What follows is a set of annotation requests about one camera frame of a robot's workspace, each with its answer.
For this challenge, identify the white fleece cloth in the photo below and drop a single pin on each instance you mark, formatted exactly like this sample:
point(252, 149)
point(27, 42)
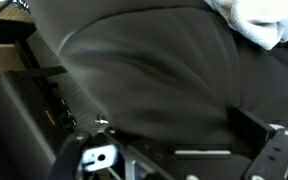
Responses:
point(250, 20)

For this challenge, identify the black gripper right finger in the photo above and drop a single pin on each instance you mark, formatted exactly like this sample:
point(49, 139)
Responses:
point(272, 156)

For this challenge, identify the dark grey cloth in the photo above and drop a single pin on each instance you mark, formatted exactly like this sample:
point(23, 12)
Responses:
point(157, 76)

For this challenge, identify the black amplifier with knobs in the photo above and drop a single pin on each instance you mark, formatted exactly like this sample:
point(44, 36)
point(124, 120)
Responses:
point(20, 126)

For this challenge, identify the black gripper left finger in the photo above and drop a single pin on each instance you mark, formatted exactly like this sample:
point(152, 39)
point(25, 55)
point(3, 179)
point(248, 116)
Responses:
point(69, 156)

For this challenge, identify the grey ribbed panel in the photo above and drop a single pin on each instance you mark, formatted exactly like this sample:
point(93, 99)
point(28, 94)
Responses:
point(67, 86)

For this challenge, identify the brown cardboard box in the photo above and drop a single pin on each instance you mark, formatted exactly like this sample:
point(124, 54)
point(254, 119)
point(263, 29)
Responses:
point(0, 61)

